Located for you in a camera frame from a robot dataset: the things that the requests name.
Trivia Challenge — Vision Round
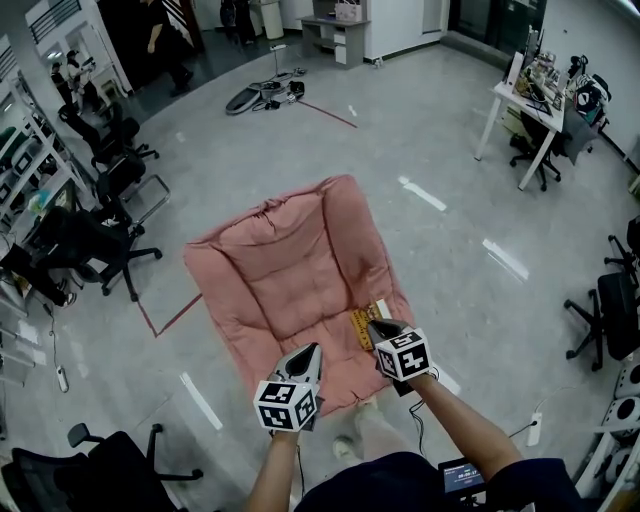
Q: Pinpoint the pile of desk clutter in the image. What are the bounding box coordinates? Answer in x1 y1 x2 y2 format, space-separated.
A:
517 47 571 114

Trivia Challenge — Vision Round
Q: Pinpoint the black office chair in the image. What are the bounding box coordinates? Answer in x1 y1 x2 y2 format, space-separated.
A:
58 102 161 174
563 272 640 373
603 214 640 281
0 422 205 512
508 109 564 192
32 205 164 304
592 73 614 135

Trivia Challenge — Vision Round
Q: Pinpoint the grey hutch desk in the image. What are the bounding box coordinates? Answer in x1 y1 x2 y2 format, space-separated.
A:
297 0 372 69

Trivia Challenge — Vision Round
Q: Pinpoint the yellow book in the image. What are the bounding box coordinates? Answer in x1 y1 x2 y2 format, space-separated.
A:
349 298 392 354

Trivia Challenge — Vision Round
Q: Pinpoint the black computer monitor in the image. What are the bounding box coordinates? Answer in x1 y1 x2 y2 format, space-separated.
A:
524 27 546 64

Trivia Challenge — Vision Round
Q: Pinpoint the person's left forearm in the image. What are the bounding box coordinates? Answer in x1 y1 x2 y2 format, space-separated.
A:
244 428 301 512

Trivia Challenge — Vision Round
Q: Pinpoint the black glass double door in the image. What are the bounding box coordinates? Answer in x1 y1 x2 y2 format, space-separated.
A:
447 0 546 57

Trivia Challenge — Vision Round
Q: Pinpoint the pink cushioned lounge chair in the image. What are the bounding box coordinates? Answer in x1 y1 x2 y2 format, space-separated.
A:
182 174 417 419

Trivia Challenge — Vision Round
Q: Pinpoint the white round bin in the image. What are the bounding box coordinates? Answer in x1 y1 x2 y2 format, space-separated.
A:
259 0 285 41

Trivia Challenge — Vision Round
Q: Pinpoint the black screen device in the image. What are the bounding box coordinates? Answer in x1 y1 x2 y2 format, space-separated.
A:
437 458 487 496

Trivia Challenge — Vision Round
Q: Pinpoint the straight red floor tape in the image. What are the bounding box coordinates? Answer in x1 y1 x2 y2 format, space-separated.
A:
299 99 359 130

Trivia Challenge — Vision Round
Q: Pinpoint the pile of cables and gear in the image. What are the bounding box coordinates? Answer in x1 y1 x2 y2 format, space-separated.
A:
252 67 307 112

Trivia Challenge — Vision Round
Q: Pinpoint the white metal shelf rack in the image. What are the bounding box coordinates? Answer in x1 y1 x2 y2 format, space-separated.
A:
0 74 91 241

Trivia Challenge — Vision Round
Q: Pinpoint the grey jacket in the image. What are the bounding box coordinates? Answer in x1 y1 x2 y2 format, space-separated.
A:
562 107 601 166

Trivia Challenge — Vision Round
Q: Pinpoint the white plastic stool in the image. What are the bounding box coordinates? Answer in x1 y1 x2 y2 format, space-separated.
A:
97 64 126 100

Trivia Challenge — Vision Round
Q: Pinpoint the black white patterned backpack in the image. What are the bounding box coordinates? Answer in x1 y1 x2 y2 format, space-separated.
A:
572 74 609 121

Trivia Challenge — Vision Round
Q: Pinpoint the person's dark blue shirt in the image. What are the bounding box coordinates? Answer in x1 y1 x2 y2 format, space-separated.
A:
299 451 584 512

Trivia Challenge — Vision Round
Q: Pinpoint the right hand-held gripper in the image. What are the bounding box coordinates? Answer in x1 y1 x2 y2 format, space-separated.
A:
367 318 441 397

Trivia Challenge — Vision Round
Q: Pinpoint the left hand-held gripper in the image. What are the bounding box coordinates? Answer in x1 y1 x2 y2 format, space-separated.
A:
253 342 324 433

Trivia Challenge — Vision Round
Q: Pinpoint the dark staircase with wooden railing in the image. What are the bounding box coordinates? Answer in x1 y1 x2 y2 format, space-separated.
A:
97 0 206 94

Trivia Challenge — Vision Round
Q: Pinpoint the person's right beige trouser leg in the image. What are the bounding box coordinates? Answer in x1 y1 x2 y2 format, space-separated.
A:
357 417 416 466

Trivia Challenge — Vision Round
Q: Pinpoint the black cable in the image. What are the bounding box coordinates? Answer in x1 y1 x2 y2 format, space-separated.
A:
408 399 431 456

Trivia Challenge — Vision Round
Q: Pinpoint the grey oval board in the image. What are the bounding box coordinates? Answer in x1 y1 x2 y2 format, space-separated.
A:
224 83 267 117

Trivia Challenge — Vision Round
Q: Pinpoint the white office desk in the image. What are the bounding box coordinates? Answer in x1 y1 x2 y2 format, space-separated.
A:
473 79 569 192

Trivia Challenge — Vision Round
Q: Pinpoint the angled red floor tape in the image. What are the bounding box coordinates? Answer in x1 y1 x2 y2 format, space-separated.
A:
137 293 204 339

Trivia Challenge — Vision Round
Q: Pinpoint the person's right forearm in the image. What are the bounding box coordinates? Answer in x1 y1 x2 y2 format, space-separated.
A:
412 372 526 484

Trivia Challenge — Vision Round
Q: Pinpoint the white storage rack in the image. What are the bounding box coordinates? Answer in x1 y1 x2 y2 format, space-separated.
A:
572 424 640 512

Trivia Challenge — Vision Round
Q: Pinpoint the white door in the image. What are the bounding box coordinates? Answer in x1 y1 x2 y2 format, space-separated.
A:
422 0 450 36

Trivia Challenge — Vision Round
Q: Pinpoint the black chair chrome sled base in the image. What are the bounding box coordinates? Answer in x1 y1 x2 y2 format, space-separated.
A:
94 158 172 237

